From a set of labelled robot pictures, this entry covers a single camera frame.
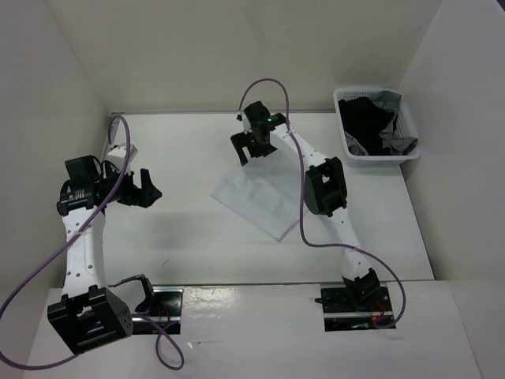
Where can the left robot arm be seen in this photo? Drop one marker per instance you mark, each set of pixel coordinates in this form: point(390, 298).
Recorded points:
point(89, 315)

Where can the white skirt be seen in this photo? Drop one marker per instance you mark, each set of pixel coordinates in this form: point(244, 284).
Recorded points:
point(267, 195)

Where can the black skirt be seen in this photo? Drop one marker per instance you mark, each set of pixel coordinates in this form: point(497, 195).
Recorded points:
point(363, 122)

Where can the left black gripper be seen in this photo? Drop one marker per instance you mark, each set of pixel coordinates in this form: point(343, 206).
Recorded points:
point(144, 197)

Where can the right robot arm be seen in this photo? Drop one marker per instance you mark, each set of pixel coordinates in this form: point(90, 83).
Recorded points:
point(324, 190)

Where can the white plastic basket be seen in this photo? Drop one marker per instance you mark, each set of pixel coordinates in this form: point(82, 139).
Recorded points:
point(406, 128)

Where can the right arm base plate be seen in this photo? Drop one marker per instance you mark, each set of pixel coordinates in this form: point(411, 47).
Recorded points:
point(340, 314)

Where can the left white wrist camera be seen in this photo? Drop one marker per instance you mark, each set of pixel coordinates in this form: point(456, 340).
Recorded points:
point(120, 153)

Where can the grey skirt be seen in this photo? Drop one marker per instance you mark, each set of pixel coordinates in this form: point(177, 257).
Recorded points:
point(391, 101)

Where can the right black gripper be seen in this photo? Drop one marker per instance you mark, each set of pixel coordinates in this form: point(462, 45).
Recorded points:
point(241, 140)

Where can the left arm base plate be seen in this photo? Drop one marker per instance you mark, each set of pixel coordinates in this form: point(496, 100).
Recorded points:
point(164, 308)

